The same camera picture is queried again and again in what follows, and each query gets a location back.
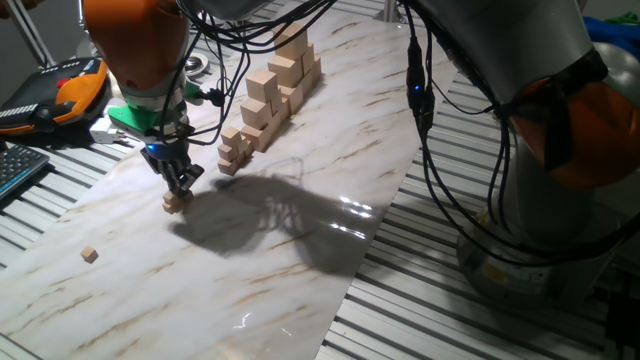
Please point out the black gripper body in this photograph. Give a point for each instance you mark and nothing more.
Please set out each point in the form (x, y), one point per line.
(167, 157)

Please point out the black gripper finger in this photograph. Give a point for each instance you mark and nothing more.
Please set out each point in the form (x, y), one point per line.
(171, 180)
(192, 175)

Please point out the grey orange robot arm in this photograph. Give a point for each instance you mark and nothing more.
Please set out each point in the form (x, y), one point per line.
(500, 40)

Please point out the small wooden cube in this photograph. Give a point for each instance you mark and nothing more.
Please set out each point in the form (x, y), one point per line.
(245, 146)
(227, 167)
(226, 152)
(231, 136)

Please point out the green gripper mounting adapter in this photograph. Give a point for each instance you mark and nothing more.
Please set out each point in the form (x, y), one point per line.
(135, 117)

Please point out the medium wooden cube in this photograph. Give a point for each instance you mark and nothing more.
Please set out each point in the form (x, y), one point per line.
(255, 114)
(255, 138)
(286, 112)
(261, 86)

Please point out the round silver fitting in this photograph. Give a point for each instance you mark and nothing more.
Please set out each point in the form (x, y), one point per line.
(196, 64)

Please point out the white marble pattern board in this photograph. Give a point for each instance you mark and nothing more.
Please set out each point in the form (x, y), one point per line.
(300, 225)

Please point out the large wooden cube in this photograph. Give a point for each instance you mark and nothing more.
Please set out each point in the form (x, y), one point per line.
(292, 98)
(285, 71)
(316, 69)
(307, 84)
(308, 59)
(295, 42)

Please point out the black orange teach pendant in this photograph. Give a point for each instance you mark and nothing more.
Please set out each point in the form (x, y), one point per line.
(45, 95)

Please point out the black computer keyboard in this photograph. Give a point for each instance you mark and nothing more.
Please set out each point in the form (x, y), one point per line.
(20, 167)

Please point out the blue plastic bag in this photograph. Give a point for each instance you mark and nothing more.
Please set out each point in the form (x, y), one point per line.
(615, 35)

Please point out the green cloth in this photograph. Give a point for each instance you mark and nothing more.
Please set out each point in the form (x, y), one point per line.
(625, 19)

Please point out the aluminium frame post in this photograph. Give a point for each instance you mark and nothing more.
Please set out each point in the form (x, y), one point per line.
(32, 35)
(389, 11)

